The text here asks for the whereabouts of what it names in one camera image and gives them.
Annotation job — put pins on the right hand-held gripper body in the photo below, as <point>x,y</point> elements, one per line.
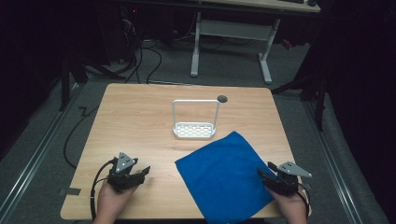
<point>288,179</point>

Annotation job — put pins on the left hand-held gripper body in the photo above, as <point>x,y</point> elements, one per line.
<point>123,174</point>

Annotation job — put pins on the blue cloth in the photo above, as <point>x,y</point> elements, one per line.
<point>222,177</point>

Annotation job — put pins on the person's right hand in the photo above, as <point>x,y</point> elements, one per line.
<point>291,205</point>

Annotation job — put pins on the grey tape strip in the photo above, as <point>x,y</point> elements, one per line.
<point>71,191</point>

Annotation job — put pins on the black metal stand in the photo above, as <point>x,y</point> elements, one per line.
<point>73,71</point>
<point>314,93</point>

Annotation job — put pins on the grey table grommet hole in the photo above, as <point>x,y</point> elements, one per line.
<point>222,99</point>

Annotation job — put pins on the red object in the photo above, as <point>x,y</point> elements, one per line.
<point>287,43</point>

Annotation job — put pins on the white-legged desk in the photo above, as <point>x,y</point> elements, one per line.
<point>232,29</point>

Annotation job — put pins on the black keyboard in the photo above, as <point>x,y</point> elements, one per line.
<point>291,1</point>

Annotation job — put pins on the black computer mouse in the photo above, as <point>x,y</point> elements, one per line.
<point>312,2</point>

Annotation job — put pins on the metal floor rail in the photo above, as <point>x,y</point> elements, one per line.
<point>34,155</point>
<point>333,161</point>

